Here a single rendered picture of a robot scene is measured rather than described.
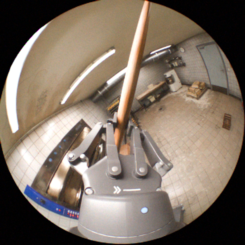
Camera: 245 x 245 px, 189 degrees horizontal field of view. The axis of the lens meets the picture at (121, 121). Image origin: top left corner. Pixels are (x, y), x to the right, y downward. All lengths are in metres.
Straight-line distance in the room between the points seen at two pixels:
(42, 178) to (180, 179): 2.45
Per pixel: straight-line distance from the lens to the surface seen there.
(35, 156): 1.31
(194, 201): 2.09
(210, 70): 4.35
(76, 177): 1.41
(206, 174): 2.14
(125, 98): 0.16
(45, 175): 1.29
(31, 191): 1.28
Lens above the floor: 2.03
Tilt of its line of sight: 20 degrees down
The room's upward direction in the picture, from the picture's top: 40 degrees counter-clockwise
